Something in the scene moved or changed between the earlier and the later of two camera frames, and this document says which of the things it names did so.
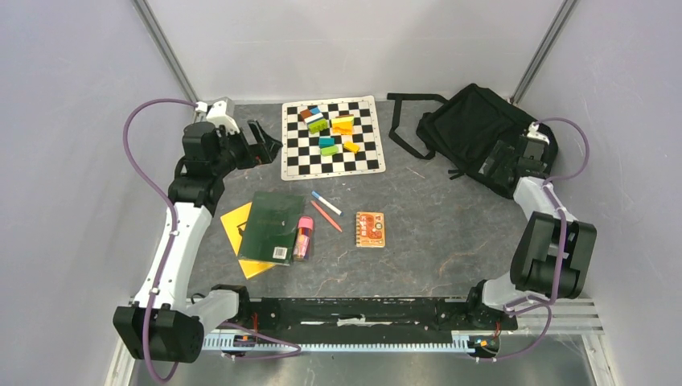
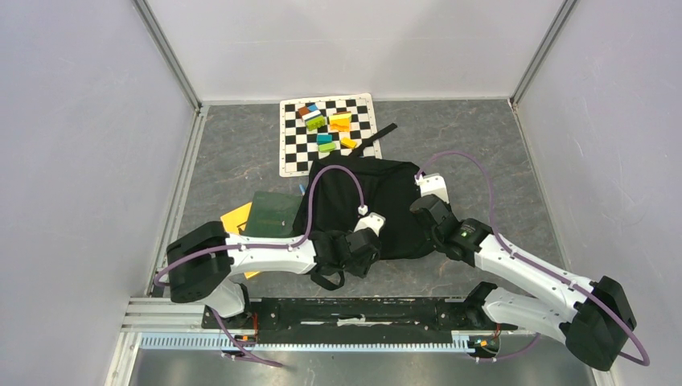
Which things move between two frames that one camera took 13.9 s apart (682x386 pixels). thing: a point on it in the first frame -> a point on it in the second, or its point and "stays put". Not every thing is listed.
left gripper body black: [232, 145] -> [358, 268]
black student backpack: [460, 133] -> [368, 195]
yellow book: [230, 223] stays put
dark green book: [270, 227] stays put
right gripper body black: [503, 153] -> [436, 241]
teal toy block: [326, 141] stays put
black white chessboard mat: [330, 137] stays put
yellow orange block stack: [343, 125] stays put
